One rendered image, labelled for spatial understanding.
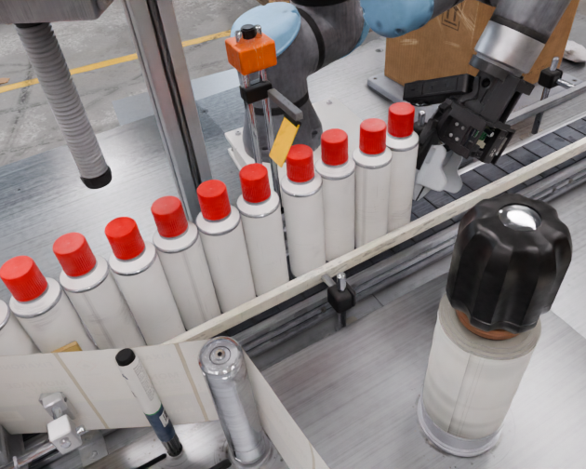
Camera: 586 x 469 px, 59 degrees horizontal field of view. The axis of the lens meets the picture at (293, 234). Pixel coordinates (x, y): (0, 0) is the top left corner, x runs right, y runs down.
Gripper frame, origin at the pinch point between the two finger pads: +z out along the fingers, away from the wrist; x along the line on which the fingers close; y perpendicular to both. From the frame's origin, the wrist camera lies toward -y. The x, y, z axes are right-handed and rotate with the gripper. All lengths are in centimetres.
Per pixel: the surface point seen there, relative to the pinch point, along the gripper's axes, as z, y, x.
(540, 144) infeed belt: -10.4, -2.1, 29.2
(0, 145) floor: 116, -235, -16
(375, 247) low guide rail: 7.2, 4.7, -8.3
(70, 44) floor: 86, -343, 36
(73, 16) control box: -12, 0, -51
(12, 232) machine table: 37, -41, -44
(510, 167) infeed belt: -5.8, -0.3, 21.1
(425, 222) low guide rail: 2.8, 4.7, -0.5
